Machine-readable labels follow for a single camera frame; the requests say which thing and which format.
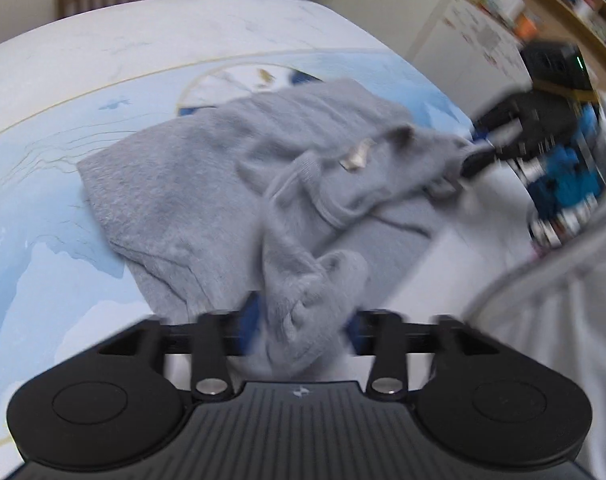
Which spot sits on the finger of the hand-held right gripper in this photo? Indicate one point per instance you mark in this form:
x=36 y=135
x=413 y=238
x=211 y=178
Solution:
x=478 y=162

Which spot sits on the person's right hand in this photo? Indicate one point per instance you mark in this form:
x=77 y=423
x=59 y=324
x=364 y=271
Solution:
x=565 y=180

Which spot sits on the grey sweatshirt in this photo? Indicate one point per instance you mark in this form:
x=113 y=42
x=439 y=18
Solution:
x=183 y=200

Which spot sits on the wooden countertop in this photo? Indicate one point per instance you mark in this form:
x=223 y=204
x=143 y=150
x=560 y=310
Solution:
x=573 y=10

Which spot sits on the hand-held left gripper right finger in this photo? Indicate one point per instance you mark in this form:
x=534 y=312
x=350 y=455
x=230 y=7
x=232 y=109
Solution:
x=357 y=335

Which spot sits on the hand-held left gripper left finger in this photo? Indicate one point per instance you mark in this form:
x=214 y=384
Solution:
x=250 y=325

